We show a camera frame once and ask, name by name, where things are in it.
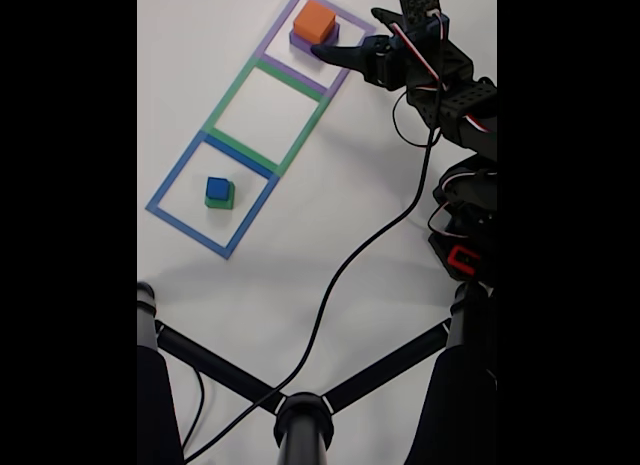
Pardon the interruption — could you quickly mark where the orange cube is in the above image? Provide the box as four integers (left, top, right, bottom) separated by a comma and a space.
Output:
293, 0, 337, 44

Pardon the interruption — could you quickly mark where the large purple cube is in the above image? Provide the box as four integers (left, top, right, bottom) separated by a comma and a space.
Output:
289, 22, 342, 60

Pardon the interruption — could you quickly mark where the small blue cube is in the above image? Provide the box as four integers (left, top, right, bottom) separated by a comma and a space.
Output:
205, 176, 231, 199

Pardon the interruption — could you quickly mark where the green cube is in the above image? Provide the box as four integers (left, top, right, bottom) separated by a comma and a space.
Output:
203, 180, 236, 210

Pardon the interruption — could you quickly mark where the black tripod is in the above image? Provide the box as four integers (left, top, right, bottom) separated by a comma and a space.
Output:
137, 279, 498, 465

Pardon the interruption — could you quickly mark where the red white servo wire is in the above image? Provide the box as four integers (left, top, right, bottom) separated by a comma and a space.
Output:
427, 169, 498, 242
391, 12, 498, 148

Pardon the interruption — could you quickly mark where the black camera box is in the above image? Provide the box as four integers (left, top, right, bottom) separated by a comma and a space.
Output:
396, 0, 443, 27

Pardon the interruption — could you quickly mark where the purple square frame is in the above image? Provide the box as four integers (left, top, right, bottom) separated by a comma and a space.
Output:
257, 0, 377, 97

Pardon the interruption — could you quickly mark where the green square frame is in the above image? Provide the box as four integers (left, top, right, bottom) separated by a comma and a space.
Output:
205, 54, 332, 177

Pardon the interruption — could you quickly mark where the thick black cable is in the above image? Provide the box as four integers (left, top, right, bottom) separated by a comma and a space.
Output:
182, 12, 447, 462

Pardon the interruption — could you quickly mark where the blue square frame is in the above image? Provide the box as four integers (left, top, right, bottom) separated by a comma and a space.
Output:
145, 129, 280, 260

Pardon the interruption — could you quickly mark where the thin black cable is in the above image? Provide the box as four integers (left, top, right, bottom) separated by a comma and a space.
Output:
180, 368, 208, 450

